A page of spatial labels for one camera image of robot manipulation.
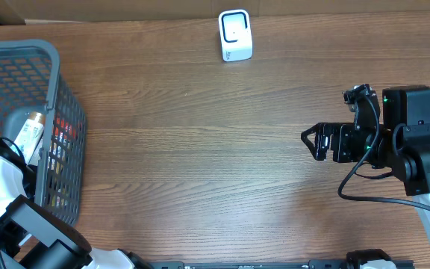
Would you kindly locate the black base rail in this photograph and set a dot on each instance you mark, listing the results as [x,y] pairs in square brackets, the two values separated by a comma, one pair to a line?
[358,259]

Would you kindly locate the white barcode scanner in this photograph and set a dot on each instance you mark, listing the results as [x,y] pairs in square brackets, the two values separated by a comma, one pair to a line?
[235,35]

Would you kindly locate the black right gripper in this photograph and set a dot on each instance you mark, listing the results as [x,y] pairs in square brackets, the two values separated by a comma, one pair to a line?
[322,141]

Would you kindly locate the brown cardboard backboard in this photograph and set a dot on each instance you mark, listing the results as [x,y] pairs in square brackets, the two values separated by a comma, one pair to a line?
[16,12]

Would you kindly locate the white tube gold cap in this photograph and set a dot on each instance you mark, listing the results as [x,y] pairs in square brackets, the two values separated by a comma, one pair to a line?
[29,135]

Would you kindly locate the grey plastic mesh basket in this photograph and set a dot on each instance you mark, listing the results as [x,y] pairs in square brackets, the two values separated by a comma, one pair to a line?
[30,80]

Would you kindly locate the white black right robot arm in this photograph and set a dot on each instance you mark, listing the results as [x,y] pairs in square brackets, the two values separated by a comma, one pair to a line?
[388,131]

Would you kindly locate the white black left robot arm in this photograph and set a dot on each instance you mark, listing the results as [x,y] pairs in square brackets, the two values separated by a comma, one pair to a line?
[31,237]

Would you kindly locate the red orange pasta packet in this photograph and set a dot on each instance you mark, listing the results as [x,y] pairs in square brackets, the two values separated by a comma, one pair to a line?
[64,133]

